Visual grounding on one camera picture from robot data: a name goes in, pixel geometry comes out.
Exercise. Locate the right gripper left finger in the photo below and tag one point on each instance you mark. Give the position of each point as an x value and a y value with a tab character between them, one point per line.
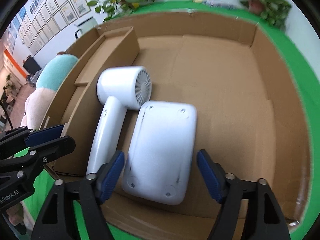
57	219

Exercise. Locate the right potted green plant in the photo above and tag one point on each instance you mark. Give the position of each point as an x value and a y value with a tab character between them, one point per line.
274	12

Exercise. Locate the colourful tissue pack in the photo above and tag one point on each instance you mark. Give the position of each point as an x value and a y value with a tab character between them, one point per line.
219	4

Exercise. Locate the framed certificates on wall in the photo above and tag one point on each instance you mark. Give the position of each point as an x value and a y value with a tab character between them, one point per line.
39	21

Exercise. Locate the green table cloth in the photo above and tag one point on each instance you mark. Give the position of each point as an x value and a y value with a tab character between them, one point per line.
130	216

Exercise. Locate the white enamel mug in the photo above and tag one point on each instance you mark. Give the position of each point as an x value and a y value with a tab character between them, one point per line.
85	26

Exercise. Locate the large cardboard tray box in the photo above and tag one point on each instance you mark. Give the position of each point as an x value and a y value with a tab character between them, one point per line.
250	118

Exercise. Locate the white hair dryer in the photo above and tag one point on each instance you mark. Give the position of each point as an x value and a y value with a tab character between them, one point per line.
118	89

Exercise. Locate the black monitor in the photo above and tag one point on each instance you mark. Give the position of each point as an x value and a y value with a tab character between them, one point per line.
31	66

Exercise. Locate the cardboard divider insert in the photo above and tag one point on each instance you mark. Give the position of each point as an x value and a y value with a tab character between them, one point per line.
76	104

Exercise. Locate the white device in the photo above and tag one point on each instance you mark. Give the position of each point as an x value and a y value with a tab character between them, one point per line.
161	151

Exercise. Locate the pink teal plush toy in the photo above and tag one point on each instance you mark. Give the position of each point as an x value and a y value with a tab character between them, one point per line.
49	81

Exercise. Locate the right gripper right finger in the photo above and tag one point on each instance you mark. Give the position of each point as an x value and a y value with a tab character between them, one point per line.
264	217

